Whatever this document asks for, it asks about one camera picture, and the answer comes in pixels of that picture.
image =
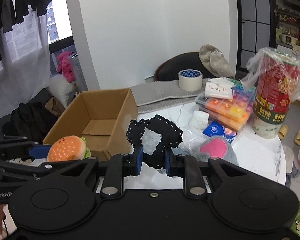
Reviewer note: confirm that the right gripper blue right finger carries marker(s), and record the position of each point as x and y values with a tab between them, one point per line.
169	160

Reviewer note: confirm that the grey plush mouse toy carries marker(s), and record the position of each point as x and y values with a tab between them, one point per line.
203	148

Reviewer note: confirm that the black chair backrest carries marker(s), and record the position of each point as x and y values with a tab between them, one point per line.
169	70

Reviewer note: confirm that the plush hamburger toy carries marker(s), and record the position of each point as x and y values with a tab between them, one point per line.
69	148

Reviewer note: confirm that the white curtain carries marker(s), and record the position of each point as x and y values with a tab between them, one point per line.
25	64

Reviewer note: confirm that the grey folded mat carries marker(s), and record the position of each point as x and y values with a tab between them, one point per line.
154	96

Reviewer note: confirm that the white bucket under tub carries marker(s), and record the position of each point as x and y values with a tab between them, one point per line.
264	129

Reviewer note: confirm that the brown cardboard box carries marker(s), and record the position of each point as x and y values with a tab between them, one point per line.
102	117

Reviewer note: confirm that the white card pack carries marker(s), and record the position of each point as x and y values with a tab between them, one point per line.
219	87

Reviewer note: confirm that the stacked colourful bead boxes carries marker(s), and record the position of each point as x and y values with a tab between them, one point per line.
232	113

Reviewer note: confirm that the pink plush toy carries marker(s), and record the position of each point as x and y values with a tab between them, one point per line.
64	66

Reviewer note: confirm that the clear plastic bag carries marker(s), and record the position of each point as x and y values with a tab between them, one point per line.
192	136

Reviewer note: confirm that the beige cloth on chair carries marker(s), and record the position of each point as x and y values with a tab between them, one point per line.
214	61

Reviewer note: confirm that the white tissue ball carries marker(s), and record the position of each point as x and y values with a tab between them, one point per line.
199	120

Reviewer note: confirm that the masking tape roll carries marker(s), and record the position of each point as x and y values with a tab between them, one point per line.
190	80

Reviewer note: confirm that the red tnt snack tub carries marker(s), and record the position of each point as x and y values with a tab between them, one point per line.
276	76

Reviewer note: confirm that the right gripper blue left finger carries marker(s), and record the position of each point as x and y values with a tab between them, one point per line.
137	160

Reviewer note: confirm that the blue tissue packet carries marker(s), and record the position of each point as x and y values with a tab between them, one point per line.
216	129

